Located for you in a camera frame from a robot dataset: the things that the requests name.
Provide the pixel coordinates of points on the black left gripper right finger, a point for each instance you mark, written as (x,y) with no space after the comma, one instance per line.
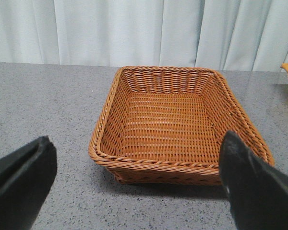
(257,192)

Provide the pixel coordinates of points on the brown wicker basket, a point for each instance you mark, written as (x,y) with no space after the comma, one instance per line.
(166,125)

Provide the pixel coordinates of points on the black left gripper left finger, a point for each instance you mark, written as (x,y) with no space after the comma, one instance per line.
(26,177)

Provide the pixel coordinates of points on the white curtain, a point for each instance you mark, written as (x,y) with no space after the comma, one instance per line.
(249,35)

